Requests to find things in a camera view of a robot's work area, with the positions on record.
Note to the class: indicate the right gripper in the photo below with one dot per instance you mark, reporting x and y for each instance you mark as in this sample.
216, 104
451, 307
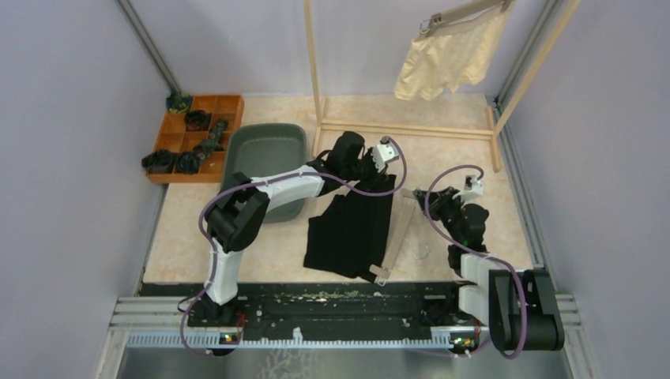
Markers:
440, 200

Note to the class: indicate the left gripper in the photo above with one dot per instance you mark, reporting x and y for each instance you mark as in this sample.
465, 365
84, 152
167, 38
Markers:
374, 177

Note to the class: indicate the black garment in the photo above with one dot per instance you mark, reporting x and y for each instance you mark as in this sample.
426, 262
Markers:
349, 236

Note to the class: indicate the beige cotton underwear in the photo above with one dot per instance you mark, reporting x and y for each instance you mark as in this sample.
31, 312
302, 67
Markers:
449, 58

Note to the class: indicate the beige clip hanger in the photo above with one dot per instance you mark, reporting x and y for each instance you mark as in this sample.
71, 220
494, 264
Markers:
473, 12

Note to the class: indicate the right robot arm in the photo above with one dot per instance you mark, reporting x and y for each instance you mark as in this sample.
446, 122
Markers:
519, 308

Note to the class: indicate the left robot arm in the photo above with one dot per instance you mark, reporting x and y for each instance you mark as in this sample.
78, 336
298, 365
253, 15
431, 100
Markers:
231, 221

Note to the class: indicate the dark green plastic bin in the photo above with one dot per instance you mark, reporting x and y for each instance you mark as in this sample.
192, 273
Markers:
265, 149

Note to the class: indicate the orange compartment tray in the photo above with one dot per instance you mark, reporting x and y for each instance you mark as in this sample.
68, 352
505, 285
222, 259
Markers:
176, 137

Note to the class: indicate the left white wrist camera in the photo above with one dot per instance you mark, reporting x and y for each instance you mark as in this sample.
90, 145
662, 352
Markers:
384, 153

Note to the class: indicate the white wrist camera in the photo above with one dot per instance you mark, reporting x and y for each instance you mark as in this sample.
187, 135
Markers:
384, 153
473, 188

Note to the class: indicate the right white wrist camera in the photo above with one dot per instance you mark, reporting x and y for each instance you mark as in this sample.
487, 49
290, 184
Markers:
473, 188

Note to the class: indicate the wooden clothes rack frame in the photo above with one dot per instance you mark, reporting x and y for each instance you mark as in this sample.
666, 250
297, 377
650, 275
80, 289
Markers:
494, 125

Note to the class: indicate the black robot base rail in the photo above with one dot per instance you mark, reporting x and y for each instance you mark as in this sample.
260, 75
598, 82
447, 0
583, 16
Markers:
343, 312

